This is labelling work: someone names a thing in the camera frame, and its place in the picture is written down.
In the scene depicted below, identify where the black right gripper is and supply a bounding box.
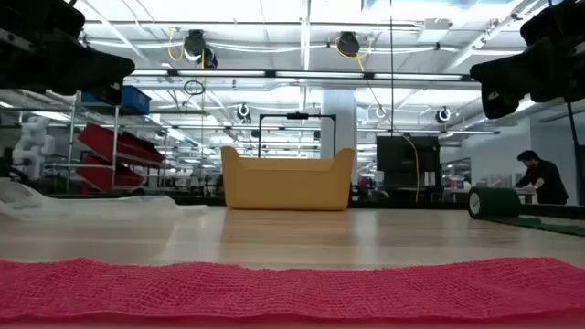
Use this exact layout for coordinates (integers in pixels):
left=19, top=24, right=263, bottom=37
left=469, top=38, right=585, bottom=121

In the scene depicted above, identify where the white building column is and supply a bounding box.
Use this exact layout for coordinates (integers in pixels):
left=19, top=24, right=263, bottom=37
left=320, top=89, right=358, bottom=184

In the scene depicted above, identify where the long ceiling light bar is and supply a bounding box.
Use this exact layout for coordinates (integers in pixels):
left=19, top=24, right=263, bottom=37
left=122, top=69, right=476, bottom=81

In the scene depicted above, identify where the wooden work table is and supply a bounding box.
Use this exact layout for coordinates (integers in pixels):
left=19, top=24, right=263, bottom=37
left=445, top=187, right=536, bottom=205

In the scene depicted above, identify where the metal shelf rack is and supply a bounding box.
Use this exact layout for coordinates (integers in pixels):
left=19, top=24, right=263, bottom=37
left=45, top=89, right=211, bottom=196

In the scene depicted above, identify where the thin black slanted pole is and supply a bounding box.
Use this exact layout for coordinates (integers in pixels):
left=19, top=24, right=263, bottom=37
left=566, top=101, right=585, bottom=207

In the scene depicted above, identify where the red elastic bandage strip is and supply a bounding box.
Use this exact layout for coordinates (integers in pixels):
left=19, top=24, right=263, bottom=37
left=0, top=257, right=585, bottom=326

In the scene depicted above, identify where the yellow plastic bin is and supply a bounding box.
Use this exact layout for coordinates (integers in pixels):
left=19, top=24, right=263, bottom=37
left=220, top=145, right=356, bottom=212

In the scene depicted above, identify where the thin black hanging cable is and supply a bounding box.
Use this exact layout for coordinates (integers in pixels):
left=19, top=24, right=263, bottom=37
left=389, top=0, right=395, bottom=134

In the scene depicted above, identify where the person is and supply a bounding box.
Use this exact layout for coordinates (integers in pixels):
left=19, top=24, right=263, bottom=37
left=515, top=150, right=569, bottom=206

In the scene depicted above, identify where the black cabinet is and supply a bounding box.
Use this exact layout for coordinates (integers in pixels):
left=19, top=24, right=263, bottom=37
left=376, top=135, right=442, bottom=189

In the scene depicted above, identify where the green elastic bandage roll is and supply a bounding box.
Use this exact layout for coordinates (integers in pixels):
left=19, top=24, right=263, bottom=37
left=466, top=186, right=585, bottom=238

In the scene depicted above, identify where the red storage bin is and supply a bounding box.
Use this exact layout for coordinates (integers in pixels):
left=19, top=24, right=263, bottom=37
left=75, top=154, right=145, bottom=193
left=77, top=122, right=166, bottom=168

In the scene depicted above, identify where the blue storage bin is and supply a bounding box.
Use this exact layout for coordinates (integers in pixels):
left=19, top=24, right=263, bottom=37
left=81, top=85, right=152, bottom=116

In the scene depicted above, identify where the yellow hanging cable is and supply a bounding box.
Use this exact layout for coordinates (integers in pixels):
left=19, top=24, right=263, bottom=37
left=335, top=38, right=420, bottom=203

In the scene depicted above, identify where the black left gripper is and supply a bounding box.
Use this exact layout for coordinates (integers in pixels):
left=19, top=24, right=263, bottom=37
left=0, top=31, right=136, bottom=107

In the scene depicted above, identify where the clear plastic zip bag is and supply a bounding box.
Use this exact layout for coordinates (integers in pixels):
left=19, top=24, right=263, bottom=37
left=0, top=178, right=211, bottom=221

